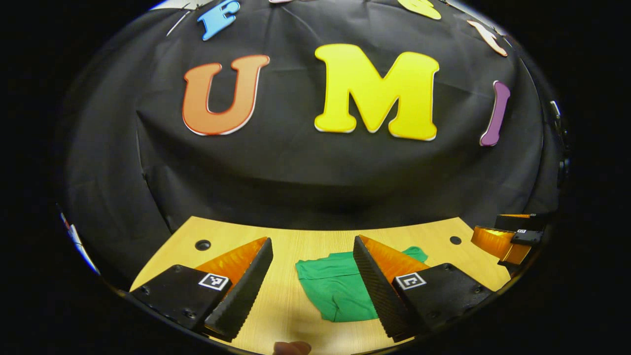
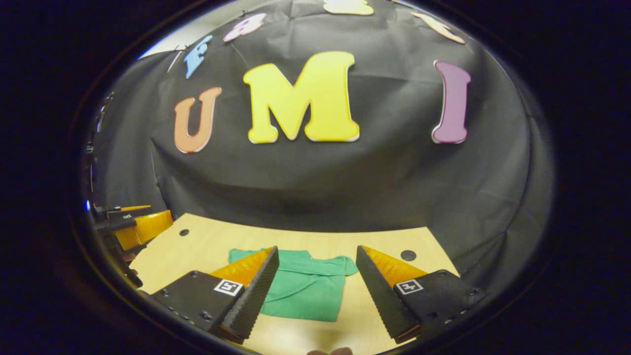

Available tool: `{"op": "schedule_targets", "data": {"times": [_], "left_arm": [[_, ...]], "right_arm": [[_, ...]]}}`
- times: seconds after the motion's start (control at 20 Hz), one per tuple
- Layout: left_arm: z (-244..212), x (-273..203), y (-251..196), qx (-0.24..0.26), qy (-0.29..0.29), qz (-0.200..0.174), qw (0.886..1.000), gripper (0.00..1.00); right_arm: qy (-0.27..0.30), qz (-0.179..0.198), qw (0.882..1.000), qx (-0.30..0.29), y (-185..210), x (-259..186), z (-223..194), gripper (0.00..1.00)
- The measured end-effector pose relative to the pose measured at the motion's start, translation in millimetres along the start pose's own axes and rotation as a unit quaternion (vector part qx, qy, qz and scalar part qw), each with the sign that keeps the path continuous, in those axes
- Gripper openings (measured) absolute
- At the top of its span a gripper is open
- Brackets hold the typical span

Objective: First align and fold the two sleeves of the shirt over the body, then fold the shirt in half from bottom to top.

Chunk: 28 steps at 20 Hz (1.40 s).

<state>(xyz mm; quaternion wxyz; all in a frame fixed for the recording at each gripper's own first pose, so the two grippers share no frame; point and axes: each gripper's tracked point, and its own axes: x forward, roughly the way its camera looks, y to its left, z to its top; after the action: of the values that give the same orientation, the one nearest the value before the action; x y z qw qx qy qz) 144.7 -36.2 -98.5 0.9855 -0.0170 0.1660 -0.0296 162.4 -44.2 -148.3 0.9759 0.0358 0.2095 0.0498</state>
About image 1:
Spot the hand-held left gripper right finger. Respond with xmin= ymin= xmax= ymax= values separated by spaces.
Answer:
xmin=352 ymin=235 xmax=493 ymax=343

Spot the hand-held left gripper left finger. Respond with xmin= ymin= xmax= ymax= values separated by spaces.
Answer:
xmin=129 ymin=237 xmax=274 ymax=342

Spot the green T-shirt with blue trim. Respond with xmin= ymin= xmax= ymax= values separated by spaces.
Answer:
xmin=295 ymin=246 xmax=428 ymax=323

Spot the black backdrop cloth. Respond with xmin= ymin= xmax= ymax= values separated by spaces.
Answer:
xmin=59 ymin=0 xmax=567 ymax=291

